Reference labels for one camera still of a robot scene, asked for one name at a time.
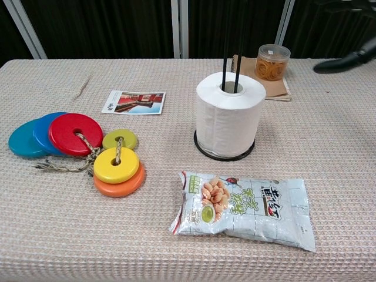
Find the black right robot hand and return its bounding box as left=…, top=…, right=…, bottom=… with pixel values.
left=313, top=37, right=376, bottom=75

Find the white paper towel roll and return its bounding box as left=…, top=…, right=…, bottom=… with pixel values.
left=196, top=71, right=267, bottom=159

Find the brown spiral notebook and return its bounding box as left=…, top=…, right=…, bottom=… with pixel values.
left=230, top=54, right=292, bottom=102

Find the clear jar of rubber bands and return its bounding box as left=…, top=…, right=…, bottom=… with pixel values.
left=254, top=43, right=291, bottom=82

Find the silver peanut snack bag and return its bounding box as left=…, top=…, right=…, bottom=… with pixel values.
left=169, top=170, right=317, bottom=253

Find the photo postcard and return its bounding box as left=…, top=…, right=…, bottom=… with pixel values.
left=101, top=90, right=167, bottom=116

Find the small green wooden disc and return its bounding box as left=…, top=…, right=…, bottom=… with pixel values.
left=102, top=129, right=138, bottom=151

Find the yellow wooden disc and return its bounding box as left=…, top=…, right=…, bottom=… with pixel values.
left=93, top=147, right=140, bottom=184

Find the black curtain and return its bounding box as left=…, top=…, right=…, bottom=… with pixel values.
left=0, top=0, right=376, bottom=68

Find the orange wooden disc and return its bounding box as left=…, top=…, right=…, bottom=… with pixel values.
left=93, top=162, right=146, bottom=198

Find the red wooden disc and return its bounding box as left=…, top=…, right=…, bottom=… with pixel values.
left=48, top=113, right=104, bottom=157

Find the beige woven tablecloth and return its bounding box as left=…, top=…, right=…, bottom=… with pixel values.
left=0, top=58, right=376, bottom=282

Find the blue wooden disc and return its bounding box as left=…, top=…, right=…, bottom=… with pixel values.
left=32, top=112, right=69, bottom=157

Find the teal wooden disc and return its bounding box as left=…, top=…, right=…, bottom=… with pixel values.
left=8, top=117, right=50, bottom=158

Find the white frame post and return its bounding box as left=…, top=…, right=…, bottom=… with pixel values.
left=2, top=0, right=48, bottom=60
left=274, top=0, right=296, bottom=47
left=170, top=0, right=190, bottom=59

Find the black wire towel holder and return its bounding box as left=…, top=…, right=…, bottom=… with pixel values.
left=193, top=0, right=256, bottom=162

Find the braided rope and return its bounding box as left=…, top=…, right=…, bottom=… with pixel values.
left=35, top=132, right=124, bottom=177

